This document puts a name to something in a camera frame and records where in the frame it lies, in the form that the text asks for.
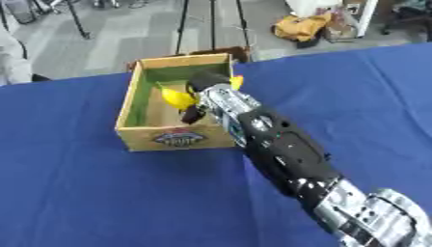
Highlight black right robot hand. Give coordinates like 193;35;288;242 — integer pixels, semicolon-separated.
178;70;233;125

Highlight yellow toy banana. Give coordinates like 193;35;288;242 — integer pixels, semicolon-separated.
155;74;245;112

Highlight tan cardboard box green inside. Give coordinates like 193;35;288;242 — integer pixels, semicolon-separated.
113;52;247;152

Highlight black tripod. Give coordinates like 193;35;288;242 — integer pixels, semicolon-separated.
174;0;254;56

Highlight yellow bag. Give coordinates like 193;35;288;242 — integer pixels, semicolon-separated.
271;12;335;43

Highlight black tripod leg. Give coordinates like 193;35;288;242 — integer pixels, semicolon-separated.
62;0;94;41

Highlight person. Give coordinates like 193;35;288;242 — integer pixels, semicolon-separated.
0;27;34;86

